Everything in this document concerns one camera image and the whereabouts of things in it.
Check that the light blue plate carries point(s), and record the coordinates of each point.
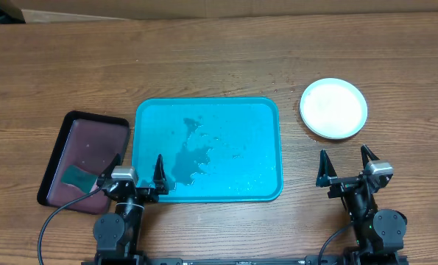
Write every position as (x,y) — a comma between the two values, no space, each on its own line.
(333,108)

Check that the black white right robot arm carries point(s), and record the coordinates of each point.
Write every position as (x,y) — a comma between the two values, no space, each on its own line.
(379,233)

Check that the green pink sponge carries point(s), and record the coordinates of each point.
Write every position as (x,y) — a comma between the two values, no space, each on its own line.
(78,178)

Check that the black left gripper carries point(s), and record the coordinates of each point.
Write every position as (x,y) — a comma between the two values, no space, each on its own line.
(149,195)

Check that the black water tray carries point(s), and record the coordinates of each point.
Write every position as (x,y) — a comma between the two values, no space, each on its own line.
(89,141)

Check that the brown cardboard back wall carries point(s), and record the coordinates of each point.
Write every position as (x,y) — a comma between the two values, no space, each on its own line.
(42,11)

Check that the blue plastic tray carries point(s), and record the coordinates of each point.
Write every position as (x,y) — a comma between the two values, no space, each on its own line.
(214,149)

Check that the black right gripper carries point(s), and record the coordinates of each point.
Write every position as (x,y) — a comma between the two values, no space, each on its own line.
(327,175)

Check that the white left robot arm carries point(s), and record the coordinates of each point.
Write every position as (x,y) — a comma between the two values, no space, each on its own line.
(117,233)

